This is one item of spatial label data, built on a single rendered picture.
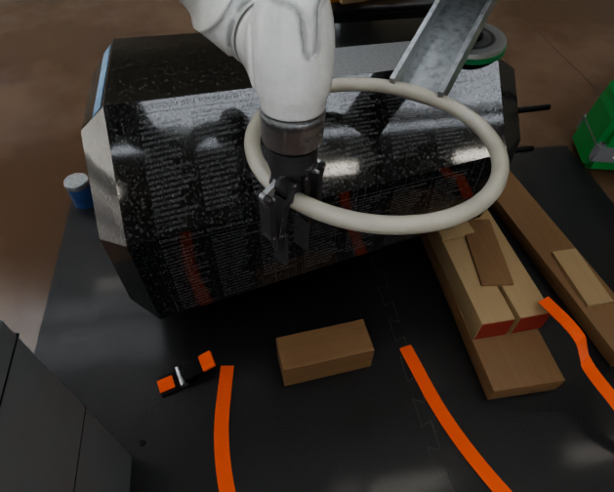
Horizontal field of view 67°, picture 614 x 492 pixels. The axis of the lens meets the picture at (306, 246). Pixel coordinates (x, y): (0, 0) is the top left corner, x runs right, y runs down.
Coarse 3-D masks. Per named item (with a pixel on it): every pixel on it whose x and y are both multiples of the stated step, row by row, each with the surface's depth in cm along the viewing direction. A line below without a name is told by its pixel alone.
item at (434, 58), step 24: (456, 0) 115; (480, 0) 114; (432, 24) 112; (456, 24) 112; (480, 24) 106; (408, 48) 104; (432, 48) 109; (456, 48) 108; (408, 72) 107; (432, 72) 106; (456, 72) 102
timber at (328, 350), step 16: (288, 336) 152; (304, 336) 152; (320, 336) 152; (336, 336) 152; (352, 336) 152; (368, 336) 152; (288, 352) 149; (304, 352) 149; (320, 352) 149; (336, 352) 149; (352, 352) 149; (368, 352) 150; (288, 368) 145; (304, 368) 147; (320, 368) 150; (336, 368) 153; (352, 368) 156; (288, 384) 153
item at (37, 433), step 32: (0, 320) 80; (0, 352) 78; (32, 352) 90; (0, 384) 77; (32, 384) 88; (0, 416) 76; (32, 416) 86; (64, 416) 99; (0, 448) 75; (32, 448) 85; (64, 448) 97; (96, 448) 114; (0, 480) 74; (32, 480) 83; (64, 480) 96; (96, 480) 111; (128, 480) 134
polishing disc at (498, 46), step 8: (488, 24) 134; (488, 32) 131; (496, 32) 131; (488, 40) 128; (496, 40) 128; (504, 40) 128; (472, 48) 125; (480, 48) 125; (488, 48) 125; (496, 48) 125; (504, 48) 126; (472, 56) 123; (480, 56) 123; (488, 56) 124
